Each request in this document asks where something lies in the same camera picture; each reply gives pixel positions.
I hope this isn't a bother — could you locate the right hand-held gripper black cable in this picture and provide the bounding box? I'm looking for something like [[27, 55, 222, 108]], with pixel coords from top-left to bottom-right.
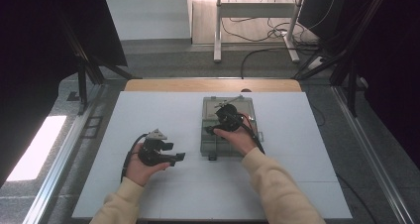
[[240, 112, 266, 156]]

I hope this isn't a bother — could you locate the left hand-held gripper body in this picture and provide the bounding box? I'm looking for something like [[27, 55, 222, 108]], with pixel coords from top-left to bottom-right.
[[138, 128, 171, 168]]

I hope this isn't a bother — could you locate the person's left hand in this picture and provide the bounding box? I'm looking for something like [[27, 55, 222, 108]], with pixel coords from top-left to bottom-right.
[[125, 143, 171, 187]]

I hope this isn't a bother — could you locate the black metal stand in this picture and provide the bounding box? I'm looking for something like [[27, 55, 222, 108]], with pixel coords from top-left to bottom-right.
[[291, 0, 388, 117], [59, 15, 144, 107]]

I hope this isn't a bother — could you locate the tangle of black floor cables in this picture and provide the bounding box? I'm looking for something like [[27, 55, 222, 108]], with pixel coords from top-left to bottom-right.
[[220, 16, 320, 49]]

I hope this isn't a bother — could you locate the person's right hand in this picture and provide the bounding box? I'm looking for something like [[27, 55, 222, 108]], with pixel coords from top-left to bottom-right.
[[213, 114, 259, 158]]

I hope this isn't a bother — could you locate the long black floor cable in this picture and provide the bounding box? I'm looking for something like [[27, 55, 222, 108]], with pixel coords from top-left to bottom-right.
[[240, 47, 319, 80]]

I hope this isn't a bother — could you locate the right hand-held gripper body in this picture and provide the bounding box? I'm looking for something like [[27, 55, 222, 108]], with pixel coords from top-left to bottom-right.
[[214, 95, 246, 133]]

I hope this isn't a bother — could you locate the white metal desk frame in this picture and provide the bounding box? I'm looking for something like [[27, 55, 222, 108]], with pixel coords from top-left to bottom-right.
[[213, 0, 307, 64]]

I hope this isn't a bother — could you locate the transparent grey compartment storage box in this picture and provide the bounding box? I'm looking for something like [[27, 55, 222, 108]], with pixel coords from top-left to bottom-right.
[[199, 95, 264, 162]]

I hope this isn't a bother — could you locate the aluminium floor rail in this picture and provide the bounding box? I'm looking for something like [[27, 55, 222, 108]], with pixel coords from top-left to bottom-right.
[[22, 84, 107, 224], [331, 85, 418, 224]]

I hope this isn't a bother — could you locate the dark curtain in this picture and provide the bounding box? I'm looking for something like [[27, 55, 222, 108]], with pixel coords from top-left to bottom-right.
[[341, 0, 420, 170], [0, 0, 129, 187]]

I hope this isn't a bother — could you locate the thin black floor cable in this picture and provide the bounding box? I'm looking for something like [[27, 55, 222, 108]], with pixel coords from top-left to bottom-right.
[[334, 171, 378, 224]]

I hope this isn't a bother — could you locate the hand-held gripper black cable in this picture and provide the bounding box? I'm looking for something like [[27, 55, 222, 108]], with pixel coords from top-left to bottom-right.
[[240, 112, 266, 156], [120, 133, 149, 184]]

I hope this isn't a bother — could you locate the white power strip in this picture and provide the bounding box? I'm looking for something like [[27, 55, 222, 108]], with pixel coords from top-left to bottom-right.
[[306, 56, 327, 70]]

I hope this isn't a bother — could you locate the left hand-held gripper black cable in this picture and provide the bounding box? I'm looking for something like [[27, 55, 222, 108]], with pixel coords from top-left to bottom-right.
[[120, 133, 149, 184]]

